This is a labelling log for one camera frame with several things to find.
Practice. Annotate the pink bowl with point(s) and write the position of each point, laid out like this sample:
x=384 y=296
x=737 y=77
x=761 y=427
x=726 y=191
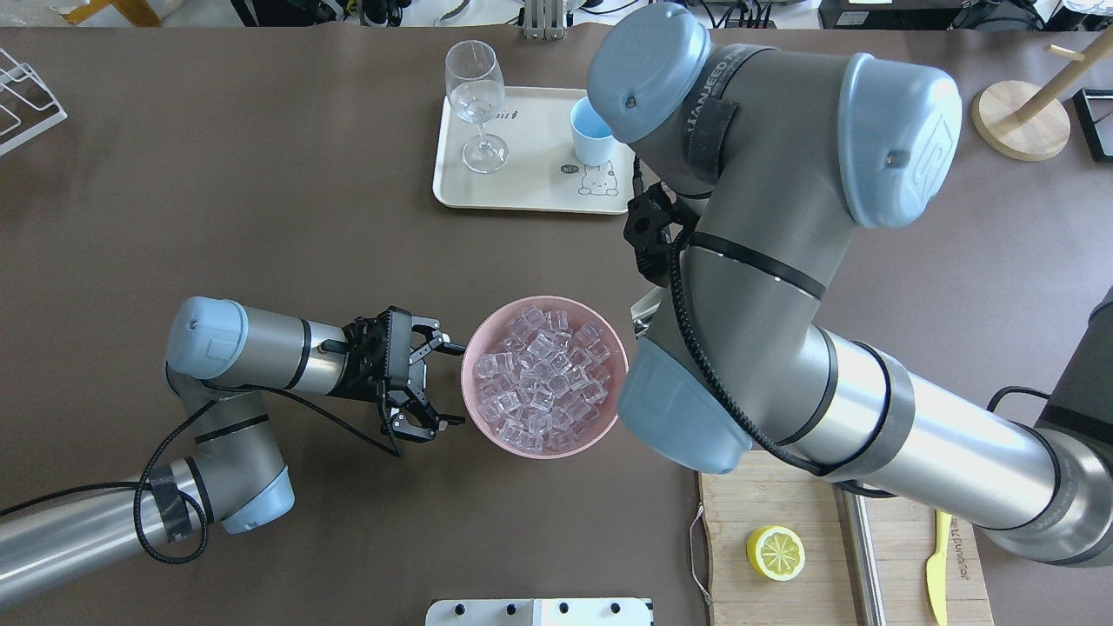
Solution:
x=546 y=382

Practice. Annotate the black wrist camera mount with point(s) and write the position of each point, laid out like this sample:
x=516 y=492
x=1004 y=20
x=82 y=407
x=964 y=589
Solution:
x=650 y=216

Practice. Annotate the yellow lemon half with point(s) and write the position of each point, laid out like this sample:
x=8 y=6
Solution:
x=776 y=552

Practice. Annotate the cream serving tray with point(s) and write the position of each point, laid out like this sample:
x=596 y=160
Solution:
x=542 y=172

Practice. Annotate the wooden glass stand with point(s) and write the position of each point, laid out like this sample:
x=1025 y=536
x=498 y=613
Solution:
x=1027 y=121

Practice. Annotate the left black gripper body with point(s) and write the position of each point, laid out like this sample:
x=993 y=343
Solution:
x=351 y=380

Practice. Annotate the white pillar with base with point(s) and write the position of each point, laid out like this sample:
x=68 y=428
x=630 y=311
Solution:
x=542 y=611

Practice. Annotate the clear wine glass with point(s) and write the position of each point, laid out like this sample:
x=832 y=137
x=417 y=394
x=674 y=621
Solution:
x=476 y=92

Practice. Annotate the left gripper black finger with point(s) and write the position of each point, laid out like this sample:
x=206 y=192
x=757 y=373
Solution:
x=434 y=340

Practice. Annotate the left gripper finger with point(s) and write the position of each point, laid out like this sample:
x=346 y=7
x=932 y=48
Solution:
x=410 y=416

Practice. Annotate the black tray with glasses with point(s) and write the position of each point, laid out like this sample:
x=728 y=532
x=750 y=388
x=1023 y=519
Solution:
x=1097 y=137

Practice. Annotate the wooden cutting board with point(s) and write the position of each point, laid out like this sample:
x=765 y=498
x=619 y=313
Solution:
x=764 y=491

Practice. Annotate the metal ice scoop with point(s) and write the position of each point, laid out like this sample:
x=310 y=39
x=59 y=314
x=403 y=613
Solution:
x=645 y=310

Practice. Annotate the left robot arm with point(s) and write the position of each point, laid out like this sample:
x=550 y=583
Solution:
x=221 y=359

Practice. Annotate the white cup rack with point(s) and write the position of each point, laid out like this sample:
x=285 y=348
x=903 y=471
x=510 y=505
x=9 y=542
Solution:
x=28 y=105

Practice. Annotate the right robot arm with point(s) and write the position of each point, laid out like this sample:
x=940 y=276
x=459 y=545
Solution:
x=862 y=281

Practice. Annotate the clear ice cubes pile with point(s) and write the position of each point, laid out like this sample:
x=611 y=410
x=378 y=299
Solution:
x=543 y=378

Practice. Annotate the blue plastic cup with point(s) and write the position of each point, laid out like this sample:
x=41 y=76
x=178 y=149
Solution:
x=593 y=141

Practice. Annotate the yellow plastic knife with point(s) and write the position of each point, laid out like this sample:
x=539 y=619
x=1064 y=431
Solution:
x=935 y=568

